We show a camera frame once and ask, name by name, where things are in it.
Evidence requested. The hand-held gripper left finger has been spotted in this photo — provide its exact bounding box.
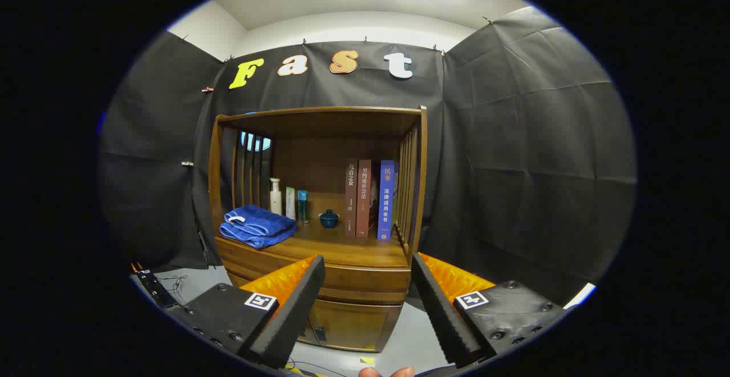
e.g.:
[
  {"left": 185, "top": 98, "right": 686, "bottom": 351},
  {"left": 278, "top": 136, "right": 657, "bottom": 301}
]
[{"left": 171, "top": 254, "right": 326, "bottom": 369}]

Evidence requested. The reddish brown book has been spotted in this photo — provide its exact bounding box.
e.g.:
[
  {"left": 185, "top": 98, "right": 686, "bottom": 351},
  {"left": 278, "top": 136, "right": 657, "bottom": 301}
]
[{"left": 356, "top": 159, "right": 372, "bottom": 239}]

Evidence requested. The dark brown book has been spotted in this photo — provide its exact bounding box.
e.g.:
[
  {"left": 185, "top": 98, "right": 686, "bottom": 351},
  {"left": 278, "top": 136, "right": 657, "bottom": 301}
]
[{"left": 344, "top": 159, "right": 359, "bottom": 238}]

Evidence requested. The wooden cabinet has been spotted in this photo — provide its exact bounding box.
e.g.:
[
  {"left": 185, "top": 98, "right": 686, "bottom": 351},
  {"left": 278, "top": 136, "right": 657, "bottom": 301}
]
[{"left": 208, "top": 105, "right": 428, "bottom": 353}]

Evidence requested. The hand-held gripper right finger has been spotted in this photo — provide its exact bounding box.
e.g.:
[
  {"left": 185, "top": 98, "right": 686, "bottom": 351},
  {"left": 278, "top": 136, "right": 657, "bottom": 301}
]
[{"left": 411, "top": 252, "right": 571, "bottom": 369}]

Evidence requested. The black power strip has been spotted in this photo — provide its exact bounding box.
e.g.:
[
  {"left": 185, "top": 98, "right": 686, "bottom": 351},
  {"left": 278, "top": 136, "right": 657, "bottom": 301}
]
[{"left": 136, "top": 269, "right": 179, "bottom": 309}]

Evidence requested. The blue folded towel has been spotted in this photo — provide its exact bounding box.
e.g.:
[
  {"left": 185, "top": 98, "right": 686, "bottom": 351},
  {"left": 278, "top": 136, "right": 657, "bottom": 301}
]
[{"left": 219, "top": 204, "right": 297, "bottom": 249}]

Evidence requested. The wooden countertop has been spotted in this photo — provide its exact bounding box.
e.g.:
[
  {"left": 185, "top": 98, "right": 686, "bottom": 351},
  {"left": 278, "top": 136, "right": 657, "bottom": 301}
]
[{"left": 220, "top": 192, "right": 410, "bottom": 268}]

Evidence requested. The blue book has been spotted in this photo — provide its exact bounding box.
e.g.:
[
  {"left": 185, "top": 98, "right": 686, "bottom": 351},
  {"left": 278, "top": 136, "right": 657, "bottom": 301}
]
[{"left": 377, "top": 160, "right": 396, "bottom": 242}]

